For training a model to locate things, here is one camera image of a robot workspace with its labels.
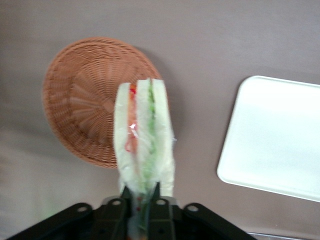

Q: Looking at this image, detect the round brown wicker basket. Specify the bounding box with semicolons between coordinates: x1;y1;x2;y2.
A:
41;36;174;170

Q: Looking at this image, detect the triangular sandwich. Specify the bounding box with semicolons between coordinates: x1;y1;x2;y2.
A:
113;77;177;240

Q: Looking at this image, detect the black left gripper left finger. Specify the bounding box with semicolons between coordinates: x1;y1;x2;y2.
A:
4;184;133;240

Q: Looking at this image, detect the cream rectangular tray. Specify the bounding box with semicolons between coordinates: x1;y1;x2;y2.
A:
216;75;320;203

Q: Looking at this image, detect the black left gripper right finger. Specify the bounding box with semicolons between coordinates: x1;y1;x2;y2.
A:
148;181;258;240

